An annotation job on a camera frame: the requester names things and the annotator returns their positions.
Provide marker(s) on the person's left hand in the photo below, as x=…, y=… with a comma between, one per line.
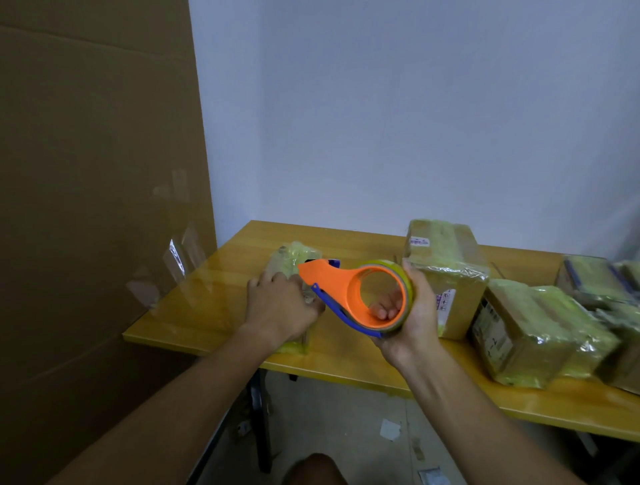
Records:
x=280, y=310

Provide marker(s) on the person's right hand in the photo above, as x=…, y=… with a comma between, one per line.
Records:
x=415, y=330

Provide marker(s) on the small diamond sticker cardboard box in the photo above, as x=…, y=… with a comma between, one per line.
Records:
x=295, y=255

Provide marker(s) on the orange dispenser with yellow tape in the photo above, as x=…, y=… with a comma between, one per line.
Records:
x=330, y=277

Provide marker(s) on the large pink label cardboard box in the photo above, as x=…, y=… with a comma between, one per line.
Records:
x=450, y=245

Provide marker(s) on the taped box with label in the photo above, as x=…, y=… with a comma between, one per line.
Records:
x=520, y=340

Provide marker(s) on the small box with 031 label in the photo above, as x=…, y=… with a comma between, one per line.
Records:
x=590, y=335

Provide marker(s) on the taped box with blue stripe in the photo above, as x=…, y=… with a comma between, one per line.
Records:
x=595, y=280

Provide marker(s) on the person's left forearm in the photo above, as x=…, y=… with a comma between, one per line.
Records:
x=170, y=419

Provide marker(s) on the person's right forearm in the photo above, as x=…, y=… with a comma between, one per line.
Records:
x=485, y=429

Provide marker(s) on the person's left leg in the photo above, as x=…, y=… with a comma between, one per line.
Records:
x=315, y=472

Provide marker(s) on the large brown cardboard sheet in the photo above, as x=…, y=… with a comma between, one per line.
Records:
x=100, y=200

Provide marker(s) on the yellow wooden table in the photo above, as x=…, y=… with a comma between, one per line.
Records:
x=225, y=300

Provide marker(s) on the white paper scrap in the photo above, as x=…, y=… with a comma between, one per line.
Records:
x=390, y=430

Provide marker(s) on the black metal table leg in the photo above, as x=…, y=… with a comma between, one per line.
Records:
x=261, y=424

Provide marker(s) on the silver foil packet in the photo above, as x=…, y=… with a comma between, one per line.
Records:
x=434, y=477

